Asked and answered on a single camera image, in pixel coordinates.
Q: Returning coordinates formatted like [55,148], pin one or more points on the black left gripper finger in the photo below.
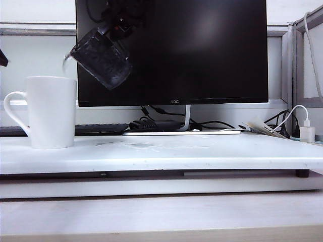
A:
[3,59]

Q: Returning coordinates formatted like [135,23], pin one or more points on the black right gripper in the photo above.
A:
[123,25]

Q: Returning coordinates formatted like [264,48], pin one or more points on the translucent black cup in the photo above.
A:
[103,60]

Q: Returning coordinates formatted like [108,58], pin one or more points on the white ceramic mug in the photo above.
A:
[51,113]

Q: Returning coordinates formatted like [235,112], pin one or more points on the black AOC monitor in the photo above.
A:
[191,55]

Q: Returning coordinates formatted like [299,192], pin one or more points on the black computer keyboard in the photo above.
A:
[101,128]

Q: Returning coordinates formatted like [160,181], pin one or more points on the black power adapter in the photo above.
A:
[151,124]

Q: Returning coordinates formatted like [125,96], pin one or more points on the silver white monitor stand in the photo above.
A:
[188,118]

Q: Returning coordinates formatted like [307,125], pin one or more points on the white platform board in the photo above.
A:
[161,153]

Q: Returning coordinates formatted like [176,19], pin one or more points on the black platform foot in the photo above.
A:
[302,173]

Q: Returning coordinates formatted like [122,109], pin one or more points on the grey aluminium partition rail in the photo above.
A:
[38,29]

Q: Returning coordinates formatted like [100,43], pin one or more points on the grey aluminium partition frame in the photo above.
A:
[295,63]

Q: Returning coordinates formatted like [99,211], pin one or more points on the white wall charger plug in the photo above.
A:
[307,134]

